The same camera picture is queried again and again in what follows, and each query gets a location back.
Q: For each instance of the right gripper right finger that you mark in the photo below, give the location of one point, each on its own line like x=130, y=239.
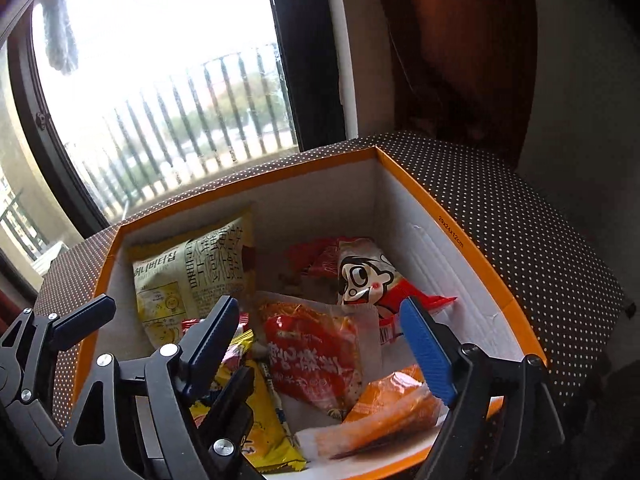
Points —
x=500, y=412

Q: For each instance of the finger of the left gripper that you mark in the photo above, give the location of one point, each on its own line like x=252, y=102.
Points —
x=30, y=438
x=226, y=427

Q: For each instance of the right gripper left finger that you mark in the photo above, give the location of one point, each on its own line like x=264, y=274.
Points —
x=132, y=419

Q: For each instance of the yellow cartoon snack bag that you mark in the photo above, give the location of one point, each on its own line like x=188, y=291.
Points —
x=269, y=446

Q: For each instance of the orange clear snack pouch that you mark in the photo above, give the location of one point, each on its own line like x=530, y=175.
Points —
x=396, y=405

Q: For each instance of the clear red snack pack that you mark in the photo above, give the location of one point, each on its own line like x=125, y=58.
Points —
x=320, y=354

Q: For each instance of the pale yellow chip bag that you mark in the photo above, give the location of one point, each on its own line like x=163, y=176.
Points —
x=182, y=278

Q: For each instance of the red cartoon face snack bag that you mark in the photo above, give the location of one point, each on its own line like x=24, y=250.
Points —
x=364, y=275

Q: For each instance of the brown polka dot tablecloth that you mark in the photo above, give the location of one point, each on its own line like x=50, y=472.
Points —
x=568, y=294

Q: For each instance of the white air conditioner unit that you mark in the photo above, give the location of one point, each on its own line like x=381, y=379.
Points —
x=42, y=263

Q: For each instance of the orange cardboard box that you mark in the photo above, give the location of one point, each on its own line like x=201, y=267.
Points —
x=325, y=279

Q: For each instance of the balcony metal railing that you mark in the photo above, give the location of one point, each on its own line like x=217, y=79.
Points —
x=230, y=112

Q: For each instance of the hanging grey towel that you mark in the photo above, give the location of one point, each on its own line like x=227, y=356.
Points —
x=58, y=27

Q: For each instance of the dark red curtain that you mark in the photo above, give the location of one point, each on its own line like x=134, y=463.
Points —
x=465, y=70

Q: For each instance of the black sliding door frame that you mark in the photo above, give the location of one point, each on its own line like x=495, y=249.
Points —
x=134, y=47

